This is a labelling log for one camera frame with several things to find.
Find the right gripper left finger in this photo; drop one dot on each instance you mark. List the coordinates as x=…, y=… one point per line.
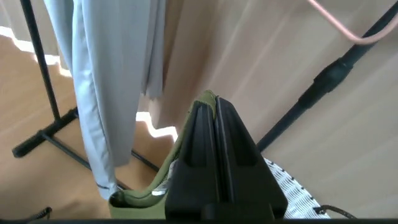
x=192, y=180

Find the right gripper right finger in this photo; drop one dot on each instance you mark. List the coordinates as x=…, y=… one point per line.
x=255, y=186

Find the green printed shirt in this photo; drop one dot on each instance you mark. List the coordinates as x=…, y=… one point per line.
x=140, y=208

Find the pale grey shorts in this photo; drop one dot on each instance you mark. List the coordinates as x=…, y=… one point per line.
x=105, y=77

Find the white laundry basket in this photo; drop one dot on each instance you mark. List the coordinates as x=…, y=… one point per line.
x=292, y=193

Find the black clothes rack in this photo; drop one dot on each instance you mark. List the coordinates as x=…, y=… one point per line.
x=329, y=77

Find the pink clothes hanger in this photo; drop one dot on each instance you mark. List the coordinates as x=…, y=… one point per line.
x=357, y=40

